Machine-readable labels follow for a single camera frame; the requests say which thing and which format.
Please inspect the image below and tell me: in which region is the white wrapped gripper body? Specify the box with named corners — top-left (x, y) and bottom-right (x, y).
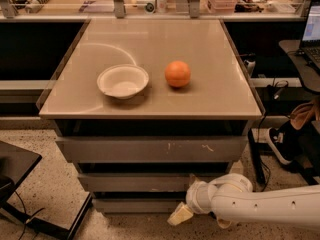
top-left (186, 181), bottom-right (217, 214)

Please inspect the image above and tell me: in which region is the grey drawer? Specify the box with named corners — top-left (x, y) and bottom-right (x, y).
top-left (78, 173), bottom-right (222, 193)
top-left (56, 136), bottom-right (247, 163)
top-left (92, 198), bottom-right (182, 214)

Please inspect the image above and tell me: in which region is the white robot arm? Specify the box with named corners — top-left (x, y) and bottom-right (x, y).
top-left (167, 173), bottom-right (320, 231)

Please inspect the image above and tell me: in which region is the grey top drawer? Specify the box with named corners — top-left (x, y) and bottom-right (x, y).
top-left (56, 136), bottom-right (247, 163)

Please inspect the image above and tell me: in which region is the grey drawer cabinet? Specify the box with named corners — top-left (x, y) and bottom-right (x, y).
top-left (40, 18), bottom-right (263, 200)

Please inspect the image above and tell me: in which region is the grey bottom drawer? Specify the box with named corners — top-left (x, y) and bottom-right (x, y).
top-left (92, 198), bottom-right (182, 214)

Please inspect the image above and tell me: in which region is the open laptop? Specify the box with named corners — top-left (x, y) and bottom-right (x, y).
top-left (299, 0), bottom-right (320, 70)

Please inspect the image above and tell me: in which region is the white cloth bag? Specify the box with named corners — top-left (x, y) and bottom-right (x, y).
top-left (215, 161), bottom-right (248, 229)

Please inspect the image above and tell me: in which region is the black sneaker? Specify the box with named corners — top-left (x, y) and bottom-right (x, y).
top-left (266, 128), bottom-right (293, 165)

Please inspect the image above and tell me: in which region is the orange ball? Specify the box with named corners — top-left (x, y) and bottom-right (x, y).
top-left (165, 61), bottom-right (191, 88)

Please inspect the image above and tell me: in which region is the white paper bowl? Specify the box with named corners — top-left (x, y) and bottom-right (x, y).
top-left (97, 64), bottom-right (149, 99)

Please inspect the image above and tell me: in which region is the black side table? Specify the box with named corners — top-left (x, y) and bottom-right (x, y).
top-left (0, 141), bottom-right (92, 240)

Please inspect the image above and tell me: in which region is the black round desk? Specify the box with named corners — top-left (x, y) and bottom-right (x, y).
top-left (279, 40), bottom-right (320, 94)

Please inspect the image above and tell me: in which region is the black floor cable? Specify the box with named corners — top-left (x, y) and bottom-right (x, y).
top-left (256, 110), bottom-right (272, 193)

